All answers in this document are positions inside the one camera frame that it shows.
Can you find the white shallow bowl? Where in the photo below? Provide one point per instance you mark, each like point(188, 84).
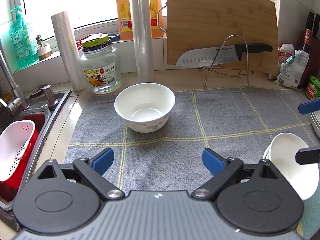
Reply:
point(266, 154)

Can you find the metal wire board stand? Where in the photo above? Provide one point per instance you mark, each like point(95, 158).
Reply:
point(217, 55)

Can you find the red plastic basin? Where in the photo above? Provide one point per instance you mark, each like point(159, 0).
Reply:
point(8, 193)

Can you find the white bowl floral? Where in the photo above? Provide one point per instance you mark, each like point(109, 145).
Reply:
point(303, 178)
point(145, 107)

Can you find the steel soap dispenser pump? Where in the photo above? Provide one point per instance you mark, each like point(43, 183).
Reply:
point(48, 93)

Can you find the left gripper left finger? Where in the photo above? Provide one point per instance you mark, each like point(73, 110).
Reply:
point(81, 180)

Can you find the wooden knife block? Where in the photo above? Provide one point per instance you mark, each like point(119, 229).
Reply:
point(315, 47)

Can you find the short plastic bag roll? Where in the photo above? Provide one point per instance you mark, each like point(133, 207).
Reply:
point(66, 43)

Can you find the white colander basket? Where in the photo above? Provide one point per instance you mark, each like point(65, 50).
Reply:
point(17, 141)

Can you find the white salt bag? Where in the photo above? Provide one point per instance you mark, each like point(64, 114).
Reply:
point(284, 52)

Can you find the white seasoning bag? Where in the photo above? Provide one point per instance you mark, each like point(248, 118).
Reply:
point(292, 70)

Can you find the bamboo cutting board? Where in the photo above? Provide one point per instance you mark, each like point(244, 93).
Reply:
point(194, 24)

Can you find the green lidded tub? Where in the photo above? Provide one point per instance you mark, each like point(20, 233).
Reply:
point(313, 89)

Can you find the white bowl floral back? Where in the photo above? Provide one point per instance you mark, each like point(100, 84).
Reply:
point(303, 178)

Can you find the green dish soap bottle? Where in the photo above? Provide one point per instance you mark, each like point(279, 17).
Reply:
point(23, 40)

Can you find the small potted succulent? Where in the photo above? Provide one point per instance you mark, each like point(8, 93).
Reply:
point(44, 49)

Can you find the glass jar yellow lid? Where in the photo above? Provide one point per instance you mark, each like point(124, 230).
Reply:
point(101, 65)

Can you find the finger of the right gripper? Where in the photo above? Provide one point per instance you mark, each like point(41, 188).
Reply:
point(309, 107)
point(309, 155)

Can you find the dark soy sauce bottle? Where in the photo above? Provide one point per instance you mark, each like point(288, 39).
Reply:
point(307, 41)

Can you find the bottom white plate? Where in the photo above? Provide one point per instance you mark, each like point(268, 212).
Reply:
point(315, 122)

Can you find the steel kitchen faucet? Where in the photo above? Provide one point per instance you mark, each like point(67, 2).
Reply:
point(19, 100)

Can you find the orange cooking oil bottle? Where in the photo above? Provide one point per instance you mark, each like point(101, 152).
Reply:
point(125, 19)

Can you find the teal dish on sill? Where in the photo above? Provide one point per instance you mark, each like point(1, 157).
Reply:
point(114, 37)

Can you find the grey checked dish mat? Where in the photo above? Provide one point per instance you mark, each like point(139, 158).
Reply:
point(234, 122)

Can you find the tall plastic wrap roll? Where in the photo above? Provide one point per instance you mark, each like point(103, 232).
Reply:
point(142, 40)

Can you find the stainless steel sink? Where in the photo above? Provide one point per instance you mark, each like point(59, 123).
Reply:
point(38, 105)

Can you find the black handled santoku knife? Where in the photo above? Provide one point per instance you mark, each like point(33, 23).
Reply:
point(187, 59)

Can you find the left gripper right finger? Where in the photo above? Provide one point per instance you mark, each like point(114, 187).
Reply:
point(226, 173)

